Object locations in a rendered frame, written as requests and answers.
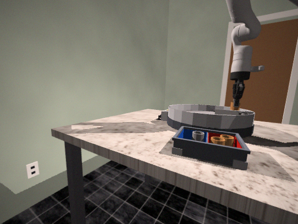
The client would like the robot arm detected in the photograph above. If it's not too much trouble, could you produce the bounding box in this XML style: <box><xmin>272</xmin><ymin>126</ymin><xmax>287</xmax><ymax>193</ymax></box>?
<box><xmin>226</xmin><ymin>0</ymin><xmax>265</xmax><ymax>72</ymax></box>

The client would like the bronze bushing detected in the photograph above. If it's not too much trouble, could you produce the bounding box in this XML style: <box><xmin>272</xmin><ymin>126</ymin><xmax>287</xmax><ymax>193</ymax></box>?
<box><xmin>220</xmin><ymin>135</ymin><xmax>234</xmax><ymax>147</ymax></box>
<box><xmin>230</xmin><ymin>102</ymin><xmax>240</xmax><ymax>110</ymax></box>
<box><xmin>210</xmin><ymin>137</ymin><xmax>225</xmax><ymax>145</ymax></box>

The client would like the grey divided bin with blue and red compartments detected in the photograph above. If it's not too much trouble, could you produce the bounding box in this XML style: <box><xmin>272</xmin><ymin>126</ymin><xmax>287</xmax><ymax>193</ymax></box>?
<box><xmin>172</xmin><ymin>126</ymin><xmax>250</xmax><ymax>170</ymax></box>

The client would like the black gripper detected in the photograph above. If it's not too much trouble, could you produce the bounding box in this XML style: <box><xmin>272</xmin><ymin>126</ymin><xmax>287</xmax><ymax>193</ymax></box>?
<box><xmin>230</xmin><ymin>71</ymin><xmax>250</xmax><ymax>107</ymax></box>

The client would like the grey round turntable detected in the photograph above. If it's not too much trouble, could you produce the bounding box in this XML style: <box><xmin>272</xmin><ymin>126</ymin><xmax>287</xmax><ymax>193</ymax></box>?
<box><xmin>157</xmin><ymin>104</ymin><xmax>255</xmax><ymax>138</ymax></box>

